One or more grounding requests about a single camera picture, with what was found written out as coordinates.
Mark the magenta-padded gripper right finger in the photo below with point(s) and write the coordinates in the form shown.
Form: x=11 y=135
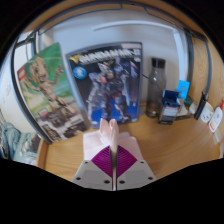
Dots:
x=138 y=173

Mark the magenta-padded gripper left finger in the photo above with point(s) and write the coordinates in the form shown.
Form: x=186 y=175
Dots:
x=90 y=173

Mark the pale pink towel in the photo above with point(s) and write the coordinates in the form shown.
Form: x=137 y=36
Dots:
x=110 y=133

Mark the small dark blue box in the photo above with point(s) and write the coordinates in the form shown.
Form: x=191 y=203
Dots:
x=169 y=108

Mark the bed with checked sheet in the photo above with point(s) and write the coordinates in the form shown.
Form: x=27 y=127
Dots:
x=20 y=150

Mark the teal crumpled blanket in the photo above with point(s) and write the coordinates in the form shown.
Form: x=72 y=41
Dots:
x=15 y=140

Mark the dark translucent water bottle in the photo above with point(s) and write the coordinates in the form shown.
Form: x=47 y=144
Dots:
x=156 y=88

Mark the clear plastic container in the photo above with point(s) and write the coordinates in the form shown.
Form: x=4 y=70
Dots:
x=219 y=136

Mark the white round jar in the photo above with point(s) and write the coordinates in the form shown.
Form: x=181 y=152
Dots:
x=207 y=115

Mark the black cylindrical device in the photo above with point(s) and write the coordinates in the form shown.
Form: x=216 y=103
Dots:
x=201 y=106

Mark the blue robot model kit box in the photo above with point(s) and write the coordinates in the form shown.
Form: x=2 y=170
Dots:
x=110 y=83

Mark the green tree figure toy box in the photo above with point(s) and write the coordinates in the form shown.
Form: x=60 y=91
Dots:
x=46 y=90

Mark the white bottle with red cap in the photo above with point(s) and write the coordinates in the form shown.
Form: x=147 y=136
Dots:
x=216 y=118

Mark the grey metal desk frame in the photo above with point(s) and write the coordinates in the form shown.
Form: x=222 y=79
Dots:
x=20 y=83

